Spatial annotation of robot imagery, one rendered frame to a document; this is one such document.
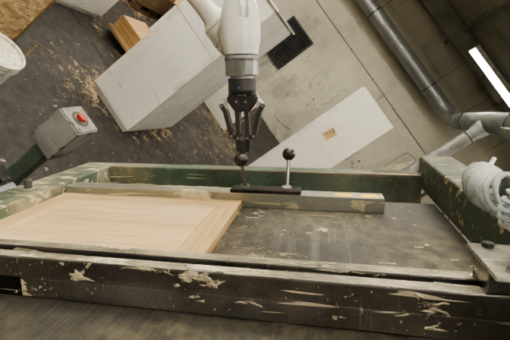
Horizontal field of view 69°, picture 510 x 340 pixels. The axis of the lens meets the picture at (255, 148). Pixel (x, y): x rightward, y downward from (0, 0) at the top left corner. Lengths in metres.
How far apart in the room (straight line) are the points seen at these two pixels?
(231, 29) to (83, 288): 0.66
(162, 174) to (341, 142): 3.28
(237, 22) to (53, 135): 0.84
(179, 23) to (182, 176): 2.16
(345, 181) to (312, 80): 7.70
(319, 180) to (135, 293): 0.79
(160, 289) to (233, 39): 0.62
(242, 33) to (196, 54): 2.29
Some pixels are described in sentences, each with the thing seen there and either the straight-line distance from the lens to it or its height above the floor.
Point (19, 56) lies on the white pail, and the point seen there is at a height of 0.35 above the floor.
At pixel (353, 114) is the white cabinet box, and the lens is 4.44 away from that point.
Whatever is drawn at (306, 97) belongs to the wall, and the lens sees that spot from 8.89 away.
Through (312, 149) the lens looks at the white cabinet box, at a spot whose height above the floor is 1.15.
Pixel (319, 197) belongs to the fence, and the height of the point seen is 1.54.
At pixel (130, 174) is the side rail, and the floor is 0.97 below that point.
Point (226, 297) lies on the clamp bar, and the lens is 0.59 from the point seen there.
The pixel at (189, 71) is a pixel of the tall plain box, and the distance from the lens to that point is 3.25.
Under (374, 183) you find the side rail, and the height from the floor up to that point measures 1.67.
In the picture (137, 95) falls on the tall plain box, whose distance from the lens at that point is 3.47.
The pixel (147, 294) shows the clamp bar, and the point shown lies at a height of 1.33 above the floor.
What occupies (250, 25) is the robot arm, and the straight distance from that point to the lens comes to 0.98.
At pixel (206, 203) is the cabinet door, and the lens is 1.05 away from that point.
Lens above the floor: 1.73
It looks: 15 degrees down
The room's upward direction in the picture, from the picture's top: 55 degrees clockwise
